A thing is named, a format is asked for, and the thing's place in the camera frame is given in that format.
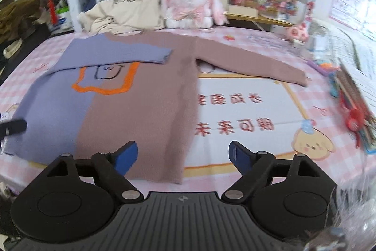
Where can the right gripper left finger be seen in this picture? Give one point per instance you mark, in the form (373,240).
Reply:
(111,170)

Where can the cream garment pile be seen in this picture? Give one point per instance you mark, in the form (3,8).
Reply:
(122,16)

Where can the cream wrist watch band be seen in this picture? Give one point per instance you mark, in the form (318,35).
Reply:
(12,49)

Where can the colourful bead ornament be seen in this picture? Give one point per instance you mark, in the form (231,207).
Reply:
(278,9)

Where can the pink checkered desk mat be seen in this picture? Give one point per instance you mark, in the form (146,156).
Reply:
(263,115)

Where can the white green pen cup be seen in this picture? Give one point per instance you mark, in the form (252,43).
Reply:
(64,18)

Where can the olive brown cloth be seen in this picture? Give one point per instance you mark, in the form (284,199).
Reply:
(16,13)

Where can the small pink pig toy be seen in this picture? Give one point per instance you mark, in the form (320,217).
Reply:
(298,32)

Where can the red tassel ornament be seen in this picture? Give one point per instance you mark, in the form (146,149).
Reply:
(53,16)

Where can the mauve and lavender sweater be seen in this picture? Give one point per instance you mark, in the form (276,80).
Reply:
(107,90)

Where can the white pink plush bunny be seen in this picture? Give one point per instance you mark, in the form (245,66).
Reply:
(193,14)

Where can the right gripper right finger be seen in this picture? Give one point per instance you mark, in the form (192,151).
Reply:
(254,169)

